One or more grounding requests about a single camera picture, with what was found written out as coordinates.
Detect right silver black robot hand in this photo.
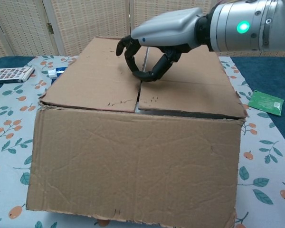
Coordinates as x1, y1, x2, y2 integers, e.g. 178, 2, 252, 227
115, 7, 211, 83

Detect red cardboard box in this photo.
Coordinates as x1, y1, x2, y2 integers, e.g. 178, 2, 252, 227
26, 37, 249, 225

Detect blue and white small package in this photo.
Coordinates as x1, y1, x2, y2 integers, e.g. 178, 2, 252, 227
47, 67, 67, 79

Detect white box with colourful grid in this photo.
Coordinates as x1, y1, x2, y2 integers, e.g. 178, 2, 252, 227
0, 66, 35, 85

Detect woven folding screen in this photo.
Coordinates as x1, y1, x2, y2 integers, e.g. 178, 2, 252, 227
0, 0, 285, 57

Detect green sachet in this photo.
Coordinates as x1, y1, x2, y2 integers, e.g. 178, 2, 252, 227
248, 91, 285, 116

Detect floral tablecloth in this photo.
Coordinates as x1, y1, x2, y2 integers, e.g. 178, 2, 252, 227
0, 55, 285, 228

